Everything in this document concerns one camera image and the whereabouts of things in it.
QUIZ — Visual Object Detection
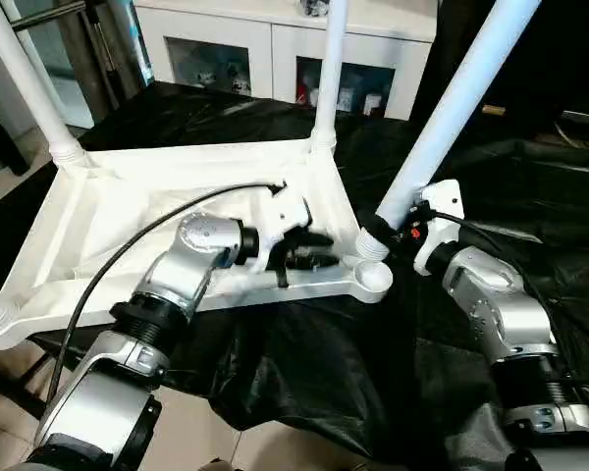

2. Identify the black metal table frame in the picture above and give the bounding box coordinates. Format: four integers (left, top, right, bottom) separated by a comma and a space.
0, 332, 80, 419

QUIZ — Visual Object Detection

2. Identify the white plastic table top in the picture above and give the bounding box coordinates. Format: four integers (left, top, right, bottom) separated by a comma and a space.
0, 135, 395, 351

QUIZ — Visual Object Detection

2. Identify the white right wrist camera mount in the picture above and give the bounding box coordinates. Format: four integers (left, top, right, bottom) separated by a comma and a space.
410, 179, 466, 277

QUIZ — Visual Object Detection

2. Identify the metal framed glass door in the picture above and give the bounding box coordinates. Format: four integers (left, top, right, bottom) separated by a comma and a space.
0, 0, 154, 164

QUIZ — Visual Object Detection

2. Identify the white glass door cabinet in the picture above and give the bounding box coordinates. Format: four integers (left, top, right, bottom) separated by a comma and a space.
134, 0, 437, 123

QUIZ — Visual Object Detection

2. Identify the black mat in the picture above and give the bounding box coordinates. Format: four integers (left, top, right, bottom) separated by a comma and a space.
0, 80, 589, 471

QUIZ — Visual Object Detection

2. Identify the dark cabinet with gold label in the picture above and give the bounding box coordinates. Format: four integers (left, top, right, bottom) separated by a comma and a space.
410, 0, 571, 141

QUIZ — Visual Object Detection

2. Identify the blue white patterned jar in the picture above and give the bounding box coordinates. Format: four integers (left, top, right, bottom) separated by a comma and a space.
297, 0, 334, 17

